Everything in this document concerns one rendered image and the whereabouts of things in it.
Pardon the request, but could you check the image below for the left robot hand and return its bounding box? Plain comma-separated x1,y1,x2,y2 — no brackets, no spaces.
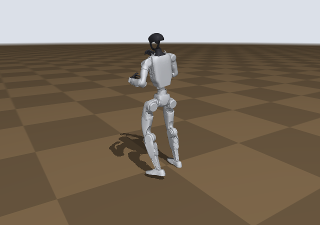
130,72,140,79

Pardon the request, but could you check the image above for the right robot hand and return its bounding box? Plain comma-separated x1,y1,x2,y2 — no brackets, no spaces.
145,49,155,56

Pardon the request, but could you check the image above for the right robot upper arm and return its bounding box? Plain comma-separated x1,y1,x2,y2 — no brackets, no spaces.
169,53,178,78

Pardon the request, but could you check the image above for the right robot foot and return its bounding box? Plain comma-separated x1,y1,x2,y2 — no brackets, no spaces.
167,157,182,168

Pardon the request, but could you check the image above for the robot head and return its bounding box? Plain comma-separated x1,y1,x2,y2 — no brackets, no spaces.
148,33,165,57

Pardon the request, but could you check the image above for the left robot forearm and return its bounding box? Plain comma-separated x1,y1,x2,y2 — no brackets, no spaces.
128,77,141,87

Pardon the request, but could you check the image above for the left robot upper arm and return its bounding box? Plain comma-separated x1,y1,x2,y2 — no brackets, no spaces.
138,57,152,88

